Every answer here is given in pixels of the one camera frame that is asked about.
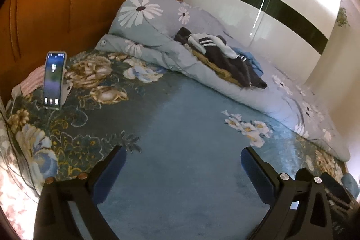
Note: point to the pink floral bed sheet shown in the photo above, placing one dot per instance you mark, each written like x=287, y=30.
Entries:
x=14, y=172

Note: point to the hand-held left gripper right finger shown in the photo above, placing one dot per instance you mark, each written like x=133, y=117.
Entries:
x=259, y=176

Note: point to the pink striped towel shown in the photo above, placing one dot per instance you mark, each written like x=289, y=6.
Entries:
x=32, y=79

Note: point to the smartphone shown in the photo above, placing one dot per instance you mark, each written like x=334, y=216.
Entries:
x=53, y=79

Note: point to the blue floral bed blanket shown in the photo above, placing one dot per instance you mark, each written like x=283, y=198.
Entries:
x=157, y=130

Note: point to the white wardrobe with black stripe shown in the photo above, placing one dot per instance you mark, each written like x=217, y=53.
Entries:
x=267, y=3

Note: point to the white phone stand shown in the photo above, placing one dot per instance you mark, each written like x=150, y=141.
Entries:
x=67, y=91

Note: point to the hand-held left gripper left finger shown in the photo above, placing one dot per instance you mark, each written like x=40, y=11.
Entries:
x=112, y=172

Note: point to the blue garment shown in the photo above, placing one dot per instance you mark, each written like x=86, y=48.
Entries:
x=250, y=58

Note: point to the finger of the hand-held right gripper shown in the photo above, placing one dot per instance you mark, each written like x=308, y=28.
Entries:
x=336, y=186

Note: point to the light blue daisy quilt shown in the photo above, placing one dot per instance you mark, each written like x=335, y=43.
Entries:
x=197, y=68

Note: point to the mustard yellow cloth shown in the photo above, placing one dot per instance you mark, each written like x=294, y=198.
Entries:
x=222, y=68

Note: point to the wooden headboard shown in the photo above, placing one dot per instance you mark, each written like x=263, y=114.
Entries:
x=70, y=3

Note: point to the dark grey and white jacket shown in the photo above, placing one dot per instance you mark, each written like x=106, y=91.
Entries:
x=225, y=55

